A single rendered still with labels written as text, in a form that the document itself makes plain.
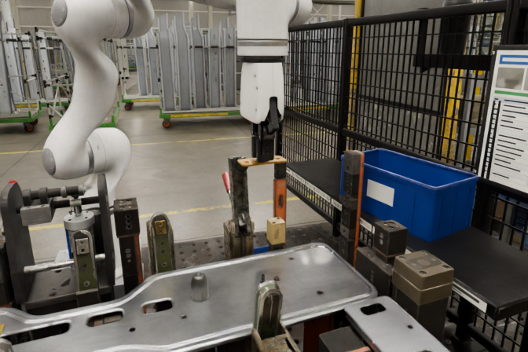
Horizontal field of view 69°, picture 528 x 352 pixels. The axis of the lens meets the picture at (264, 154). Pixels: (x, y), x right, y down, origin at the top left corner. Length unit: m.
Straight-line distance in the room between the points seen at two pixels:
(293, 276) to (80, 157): 0.62
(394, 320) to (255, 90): 0.45
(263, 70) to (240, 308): 0.42
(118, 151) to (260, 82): 0.63
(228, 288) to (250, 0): 0.52
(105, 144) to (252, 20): 0.65
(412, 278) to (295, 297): 0.22
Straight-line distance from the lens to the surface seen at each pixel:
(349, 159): 0.97
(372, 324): 0.72
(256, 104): 0.62
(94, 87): 1.01
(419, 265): 0.79
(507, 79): 0.98
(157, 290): 0.80
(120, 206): 0.89
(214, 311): 0.73
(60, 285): 0.95
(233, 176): 0.84
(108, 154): 1.14
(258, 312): 0.60
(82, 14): 0.92
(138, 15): 0.98
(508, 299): 0.82
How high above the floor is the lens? 1.45
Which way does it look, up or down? 15 degrees down
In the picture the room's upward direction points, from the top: straight up
